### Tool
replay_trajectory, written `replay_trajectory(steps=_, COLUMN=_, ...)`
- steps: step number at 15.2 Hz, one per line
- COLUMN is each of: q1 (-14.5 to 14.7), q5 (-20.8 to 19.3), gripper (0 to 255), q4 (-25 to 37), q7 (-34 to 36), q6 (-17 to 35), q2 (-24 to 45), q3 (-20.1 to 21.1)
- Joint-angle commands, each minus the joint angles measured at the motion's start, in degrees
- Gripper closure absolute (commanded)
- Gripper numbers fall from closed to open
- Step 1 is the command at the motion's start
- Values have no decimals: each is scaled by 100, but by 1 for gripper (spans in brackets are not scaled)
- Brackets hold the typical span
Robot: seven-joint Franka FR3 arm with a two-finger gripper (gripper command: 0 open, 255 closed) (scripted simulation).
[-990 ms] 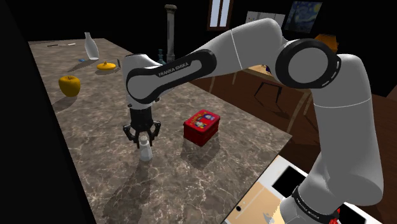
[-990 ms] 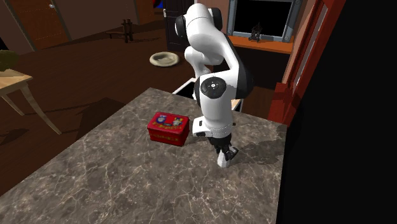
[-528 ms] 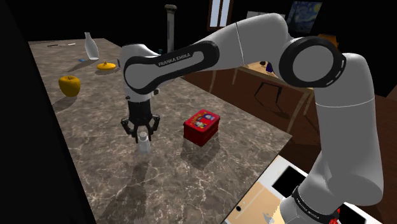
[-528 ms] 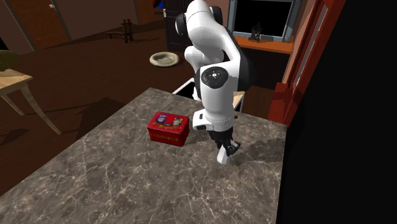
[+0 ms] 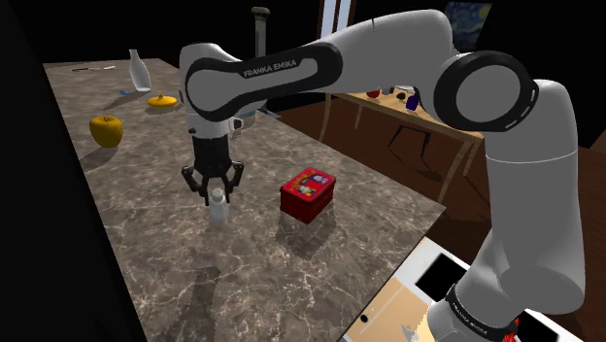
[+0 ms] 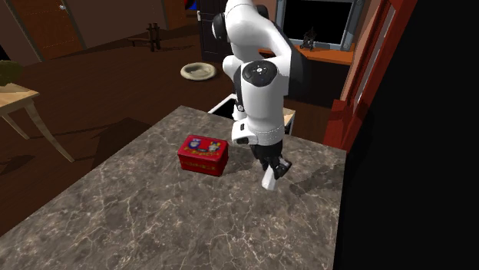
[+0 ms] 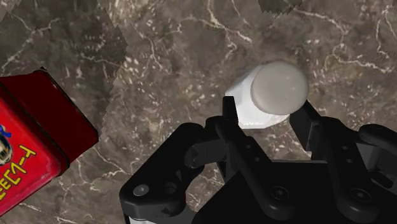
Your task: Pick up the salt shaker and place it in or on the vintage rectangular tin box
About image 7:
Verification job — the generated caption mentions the red tin box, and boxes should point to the red tin box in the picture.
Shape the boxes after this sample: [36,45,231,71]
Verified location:
[0,69,100,218]

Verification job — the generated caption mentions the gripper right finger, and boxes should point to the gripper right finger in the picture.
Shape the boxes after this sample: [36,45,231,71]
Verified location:
[289,99,397,224]

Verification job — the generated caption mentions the white bottle with grey cap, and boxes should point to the white bottle with grey cap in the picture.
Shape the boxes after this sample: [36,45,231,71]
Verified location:
[225,60,310,130]

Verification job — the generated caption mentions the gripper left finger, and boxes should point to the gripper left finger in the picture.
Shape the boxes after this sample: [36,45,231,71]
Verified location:
[119,95,296,221]

